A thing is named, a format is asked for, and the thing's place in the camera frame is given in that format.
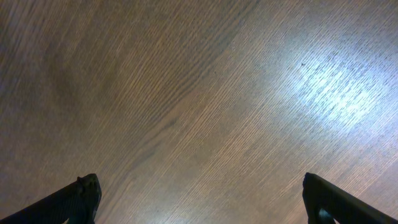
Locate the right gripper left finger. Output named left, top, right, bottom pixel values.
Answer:
left=1, top=174, right=102, bottom=224

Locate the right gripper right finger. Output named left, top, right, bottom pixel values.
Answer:
left=302, top=172, right=397, bottom=224

